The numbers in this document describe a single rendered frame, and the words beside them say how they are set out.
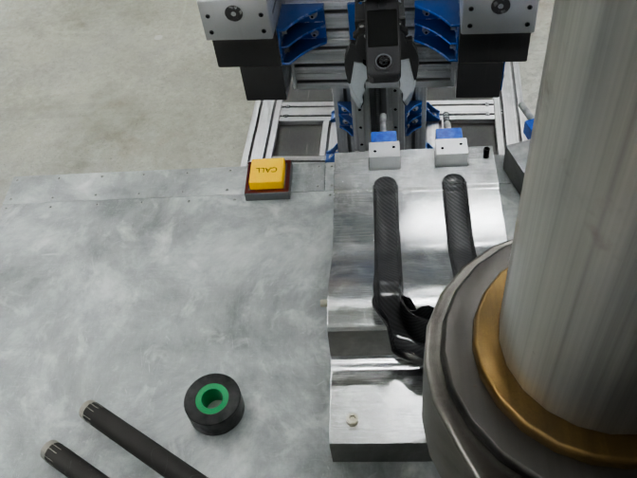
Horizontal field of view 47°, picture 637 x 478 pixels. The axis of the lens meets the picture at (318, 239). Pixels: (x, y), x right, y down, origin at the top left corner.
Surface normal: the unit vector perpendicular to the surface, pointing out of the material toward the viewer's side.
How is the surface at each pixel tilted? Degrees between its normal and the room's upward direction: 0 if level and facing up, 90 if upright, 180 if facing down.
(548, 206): 90
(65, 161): 0
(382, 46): 29
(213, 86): 0
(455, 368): 0
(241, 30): 90
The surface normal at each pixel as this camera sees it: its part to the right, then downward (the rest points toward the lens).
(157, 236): -0.10, -0.63
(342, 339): -0.04, 0.69
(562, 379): -0.57, 0.67
